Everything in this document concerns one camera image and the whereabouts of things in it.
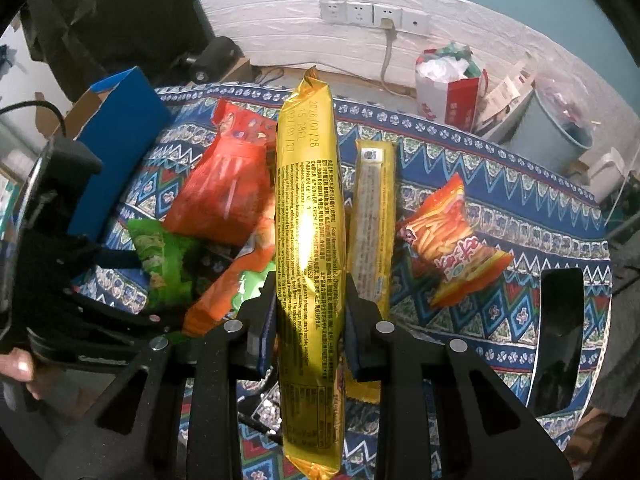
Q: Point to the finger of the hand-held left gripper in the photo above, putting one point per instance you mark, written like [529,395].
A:
[115,312]
[120,259]

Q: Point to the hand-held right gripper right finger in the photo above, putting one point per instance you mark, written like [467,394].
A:
[357,350]

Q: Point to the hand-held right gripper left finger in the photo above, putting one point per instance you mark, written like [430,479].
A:
[261,340]

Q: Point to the orange and green snack packet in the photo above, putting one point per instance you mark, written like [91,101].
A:
[220,295]

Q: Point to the large yellow snack packet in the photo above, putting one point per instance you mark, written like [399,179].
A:
[310,260]

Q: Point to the blue cardboard box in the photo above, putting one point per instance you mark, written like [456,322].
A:
[120,145]

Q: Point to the large red snack bag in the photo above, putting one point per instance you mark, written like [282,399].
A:
[225,185]

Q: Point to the narrow yellow snack packet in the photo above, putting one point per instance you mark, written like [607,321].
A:
[372,220]

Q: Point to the orange chips packet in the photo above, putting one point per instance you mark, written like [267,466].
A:
[450,250]

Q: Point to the person's left hand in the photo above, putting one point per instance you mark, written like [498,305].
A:
[17,367]

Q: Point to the dark silver foil packet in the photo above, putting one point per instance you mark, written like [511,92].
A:
[267,410]

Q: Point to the black glossy panel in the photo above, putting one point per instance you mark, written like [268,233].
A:
[560,340]

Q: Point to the blue patterned tablecloth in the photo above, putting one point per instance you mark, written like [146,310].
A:
[500,200]

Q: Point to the black cylindrical device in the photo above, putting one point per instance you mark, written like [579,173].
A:
[217,57]

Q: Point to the dark cloth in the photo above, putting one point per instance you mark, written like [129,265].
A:
[125,15]

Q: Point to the red and white bag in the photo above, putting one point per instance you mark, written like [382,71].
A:
[450,95]

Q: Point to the grey-blue plastic bucket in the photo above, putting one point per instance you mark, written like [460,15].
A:
[545,130]

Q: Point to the white cardboard packaging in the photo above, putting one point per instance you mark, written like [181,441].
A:
[507,95]

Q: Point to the white plastic container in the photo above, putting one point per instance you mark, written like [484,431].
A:
[605,172]

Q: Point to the white wall socket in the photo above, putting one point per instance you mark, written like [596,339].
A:
[359,13]
[387,15]
[332,11]
[416,21]

